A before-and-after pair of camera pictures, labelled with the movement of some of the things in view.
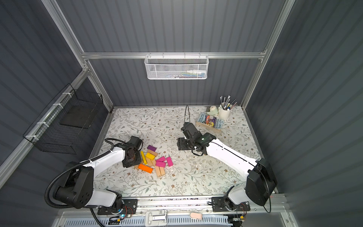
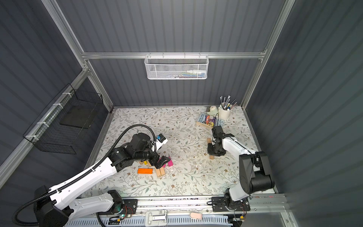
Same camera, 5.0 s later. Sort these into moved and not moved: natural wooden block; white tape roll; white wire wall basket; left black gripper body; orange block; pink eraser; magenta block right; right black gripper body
Moved: orange block; right black gripper body; left black gripper body
Not moved: white wire wall basket; white tape roll; natural wooden block; pink eraser; magenta block right
